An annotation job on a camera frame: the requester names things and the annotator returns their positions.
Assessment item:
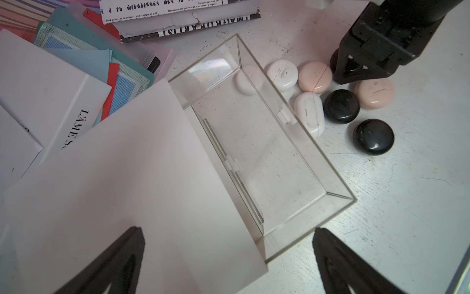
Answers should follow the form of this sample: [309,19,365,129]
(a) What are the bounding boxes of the clear plastic drawer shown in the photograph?
[170,35,356,262]

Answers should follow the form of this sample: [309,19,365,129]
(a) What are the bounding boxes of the white drawer cabinet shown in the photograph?
[4,80,268,294]

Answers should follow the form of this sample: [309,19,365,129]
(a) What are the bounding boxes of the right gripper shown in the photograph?
[330,1,461,85]

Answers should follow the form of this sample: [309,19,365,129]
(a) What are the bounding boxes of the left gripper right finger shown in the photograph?
[313,227,403,294]

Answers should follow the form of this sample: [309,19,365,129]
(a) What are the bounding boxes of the stack of folders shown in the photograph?
[33,2,176,122]

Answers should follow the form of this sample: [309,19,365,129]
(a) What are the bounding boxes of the pink earphone case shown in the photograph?
[354,78,395,110]
[298,61,332,94]

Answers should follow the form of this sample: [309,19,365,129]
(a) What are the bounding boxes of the folded newspaper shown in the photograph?
[99,1,261,44]

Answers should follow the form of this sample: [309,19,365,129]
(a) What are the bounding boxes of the white oblong earphone case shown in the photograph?
[294,92,325,138]

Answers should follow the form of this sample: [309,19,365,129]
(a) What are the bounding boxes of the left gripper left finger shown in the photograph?
[56,227,145,294]

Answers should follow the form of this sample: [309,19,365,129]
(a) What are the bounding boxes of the white book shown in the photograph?
[0,29,113,196]

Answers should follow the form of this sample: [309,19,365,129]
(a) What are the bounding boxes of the black earphone case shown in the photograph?
[353,119,395,156]
[323,89,361,124]

